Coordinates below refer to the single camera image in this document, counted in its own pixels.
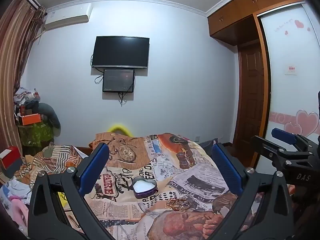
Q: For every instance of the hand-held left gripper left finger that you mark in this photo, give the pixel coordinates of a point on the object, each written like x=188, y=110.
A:
x=95, y=167

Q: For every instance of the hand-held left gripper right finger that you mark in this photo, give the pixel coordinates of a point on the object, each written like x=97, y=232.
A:
x=226, y=170

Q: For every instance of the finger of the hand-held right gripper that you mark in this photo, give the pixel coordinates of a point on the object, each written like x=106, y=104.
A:
x=265, y=146
x=283, y=135

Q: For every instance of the heart-shaped purple tin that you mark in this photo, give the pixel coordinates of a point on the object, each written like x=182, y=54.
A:
x=145, y=188

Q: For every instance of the gold bangle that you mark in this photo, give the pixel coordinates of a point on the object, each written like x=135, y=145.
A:
x=180, y=207

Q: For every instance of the striped patterned cloth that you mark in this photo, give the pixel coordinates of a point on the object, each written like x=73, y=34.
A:
x=57, y=157

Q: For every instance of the yellow hoop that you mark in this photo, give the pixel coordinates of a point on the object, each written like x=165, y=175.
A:
x=119, y=127

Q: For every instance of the brown wooden door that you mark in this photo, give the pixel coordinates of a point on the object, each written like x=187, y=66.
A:
x=251, y=92

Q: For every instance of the white heart-print sliding door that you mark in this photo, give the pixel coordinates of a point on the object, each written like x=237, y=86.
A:
x=290, y=80

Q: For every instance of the grey stuffed cloth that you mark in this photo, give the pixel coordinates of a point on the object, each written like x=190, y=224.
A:
x=51, y=117

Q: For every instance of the green patterned bag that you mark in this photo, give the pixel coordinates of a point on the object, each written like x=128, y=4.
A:
x=36, y=135

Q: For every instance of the orange box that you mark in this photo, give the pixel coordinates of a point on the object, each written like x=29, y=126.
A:
x=31, y=119

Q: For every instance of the red and white box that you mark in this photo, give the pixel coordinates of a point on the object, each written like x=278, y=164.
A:
x=10, y=158

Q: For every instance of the pink cloth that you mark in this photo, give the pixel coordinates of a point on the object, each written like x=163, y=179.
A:
x=18, y=212

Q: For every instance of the pile of clothes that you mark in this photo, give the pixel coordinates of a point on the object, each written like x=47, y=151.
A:
x=25, y=96

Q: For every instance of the wooden overhead cabinet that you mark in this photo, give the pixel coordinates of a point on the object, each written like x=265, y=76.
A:
x=237, y=12

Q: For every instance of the striped brown curtain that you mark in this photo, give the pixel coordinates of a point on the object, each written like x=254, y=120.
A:
x=12, y=55

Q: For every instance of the white air conditioner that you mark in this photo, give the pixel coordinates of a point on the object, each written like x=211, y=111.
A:
x=67, y=16

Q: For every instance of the small black wall monitor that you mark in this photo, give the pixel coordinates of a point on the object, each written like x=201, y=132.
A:
x=117, y=80

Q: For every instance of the black wall television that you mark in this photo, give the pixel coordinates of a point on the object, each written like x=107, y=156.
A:
x=121, y=51

